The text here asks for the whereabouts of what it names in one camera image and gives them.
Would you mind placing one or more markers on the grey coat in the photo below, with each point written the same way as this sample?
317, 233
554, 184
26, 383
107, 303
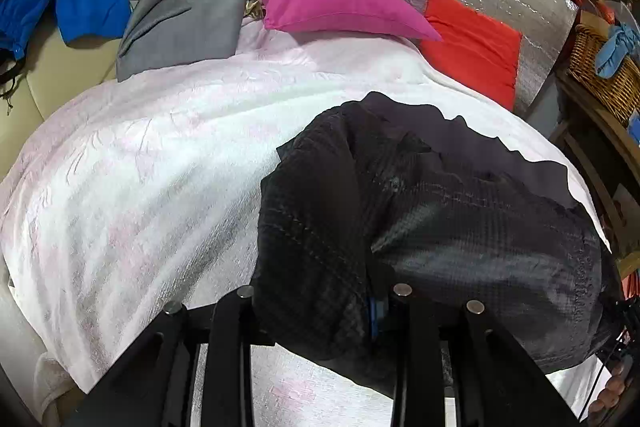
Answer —
166, 33

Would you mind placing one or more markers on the red cushion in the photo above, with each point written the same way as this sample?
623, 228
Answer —
476, 50

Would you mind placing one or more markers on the black quilted jacket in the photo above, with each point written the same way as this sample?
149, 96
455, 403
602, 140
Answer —
376, 192

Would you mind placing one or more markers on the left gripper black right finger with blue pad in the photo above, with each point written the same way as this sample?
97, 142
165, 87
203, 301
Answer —
459, 366

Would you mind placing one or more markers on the white bed blanket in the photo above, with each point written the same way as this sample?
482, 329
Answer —
143, 191

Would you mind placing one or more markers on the light blue cloth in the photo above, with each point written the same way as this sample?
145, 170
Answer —
622, 41

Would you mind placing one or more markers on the person's right hand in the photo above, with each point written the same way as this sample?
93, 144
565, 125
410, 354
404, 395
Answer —
610, 395

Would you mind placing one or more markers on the wooden side table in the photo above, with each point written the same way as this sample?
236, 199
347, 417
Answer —
608, 159

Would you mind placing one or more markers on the magenta pillow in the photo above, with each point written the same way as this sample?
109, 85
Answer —
380, 17

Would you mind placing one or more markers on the beige sofa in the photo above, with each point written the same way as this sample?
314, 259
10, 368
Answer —
54, 73

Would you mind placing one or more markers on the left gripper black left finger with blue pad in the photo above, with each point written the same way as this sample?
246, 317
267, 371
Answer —
154, 380

